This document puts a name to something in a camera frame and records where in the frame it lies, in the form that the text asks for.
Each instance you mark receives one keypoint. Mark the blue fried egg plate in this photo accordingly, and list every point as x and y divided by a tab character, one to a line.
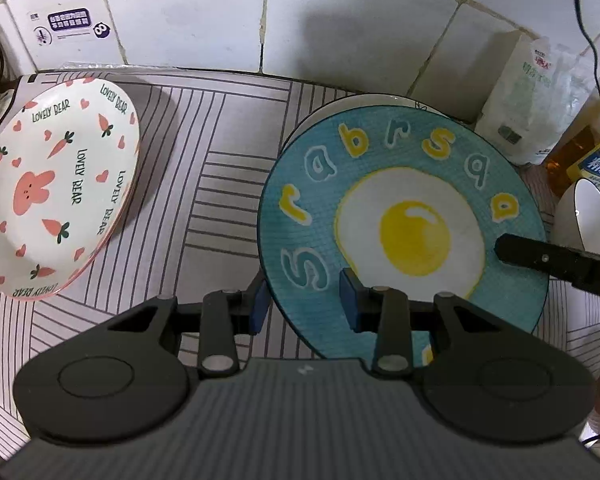
405	240

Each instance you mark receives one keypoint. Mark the white bowl with dark rim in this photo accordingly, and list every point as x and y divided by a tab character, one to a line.
587	215

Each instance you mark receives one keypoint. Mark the oil bottle with yellow label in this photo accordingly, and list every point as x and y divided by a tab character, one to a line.
595	160

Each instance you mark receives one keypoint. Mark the white wall sticker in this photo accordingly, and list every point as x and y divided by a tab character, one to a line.
65	27

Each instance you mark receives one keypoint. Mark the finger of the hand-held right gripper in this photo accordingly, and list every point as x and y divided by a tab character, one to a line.
555	262

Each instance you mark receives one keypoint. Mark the white plastic bag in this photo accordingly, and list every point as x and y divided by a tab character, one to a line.
530	95

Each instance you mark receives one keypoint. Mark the white rabbit carrot plate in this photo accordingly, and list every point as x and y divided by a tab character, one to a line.
55	185

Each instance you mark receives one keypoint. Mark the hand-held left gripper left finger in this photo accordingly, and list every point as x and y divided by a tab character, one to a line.
260	310

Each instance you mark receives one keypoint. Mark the striped table mat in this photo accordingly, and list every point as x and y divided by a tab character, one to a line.
205	185

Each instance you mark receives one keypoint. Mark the white plate with dark rim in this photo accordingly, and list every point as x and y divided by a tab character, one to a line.
360	99

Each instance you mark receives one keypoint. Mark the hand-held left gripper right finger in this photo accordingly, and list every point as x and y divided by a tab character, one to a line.
350	305

